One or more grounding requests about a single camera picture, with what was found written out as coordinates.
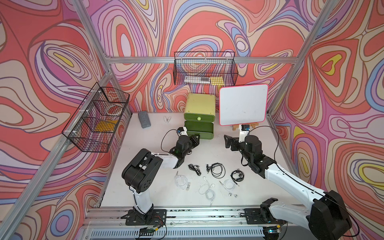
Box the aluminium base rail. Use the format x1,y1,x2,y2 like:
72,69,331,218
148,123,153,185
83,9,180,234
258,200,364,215
75,206,315,240

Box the black wire basket left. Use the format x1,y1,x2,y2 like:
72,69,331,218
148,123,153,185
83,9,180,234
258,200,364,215
62,83,130,153

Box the yellow pink drawer cabinet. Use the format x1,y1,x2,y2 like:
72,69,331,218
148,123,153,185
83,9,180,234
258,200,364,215
184,94,216,136

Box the white earphones right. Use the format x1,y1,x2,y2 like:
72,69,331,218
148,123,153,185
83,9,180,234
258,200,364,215
219,179,238,198

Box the wooden whiteboard easel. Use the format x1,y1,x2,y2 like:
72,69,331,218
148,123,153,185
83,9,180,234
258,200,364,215
232,123,259,131

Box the white earphones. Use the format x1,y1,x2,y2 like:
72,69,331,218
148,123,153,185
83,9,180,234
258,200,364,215
198,177,216,206
174,172,191,191
219,179,238,198

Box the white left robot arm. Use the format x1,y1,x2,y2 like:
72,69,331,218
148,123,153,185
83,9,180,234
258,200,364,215
121,135,200,226

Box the black wire basket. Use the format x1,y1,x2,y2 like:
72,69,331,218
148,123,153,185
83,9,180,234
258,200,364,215
62,83,130,153
173,50,239,87

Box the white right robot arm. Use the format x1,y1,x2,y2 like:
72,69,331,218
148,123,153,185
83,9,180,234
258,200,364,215
224,135,353,240

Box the pink framed whiteboard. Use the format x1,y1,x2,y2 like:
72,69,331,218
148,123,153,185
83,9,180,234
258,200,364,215
219,84,269,126

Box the white earphones left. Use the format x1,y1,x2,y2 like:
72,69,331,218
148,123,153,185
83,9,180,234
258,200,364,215
174,172,191,191

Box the black earphones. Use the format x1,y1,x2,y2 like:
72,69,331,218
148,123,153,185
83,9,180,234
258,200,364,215
206,163,226,179
188,164,202,176
231,169,245,185

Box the white earphones middle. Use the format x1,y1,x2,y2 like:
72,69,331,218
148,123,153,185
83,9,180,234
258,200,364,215
198,177,216,206

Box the black wire basket back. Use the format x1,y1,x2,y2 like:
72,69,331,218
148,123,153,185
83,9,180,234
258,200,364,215
173,50,239,87

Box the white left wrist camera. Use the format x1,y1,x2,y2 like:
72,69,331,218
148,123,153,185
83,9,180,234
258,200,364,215
177,127,188,136

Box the green top drawer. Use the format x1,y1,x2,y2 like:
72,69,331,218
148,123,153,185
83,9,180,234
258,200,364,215
184,113,216,123

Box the grey felt eraser block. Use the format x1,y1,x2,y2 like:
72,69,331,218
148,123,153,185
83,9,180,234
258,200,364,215
138,111,151,129

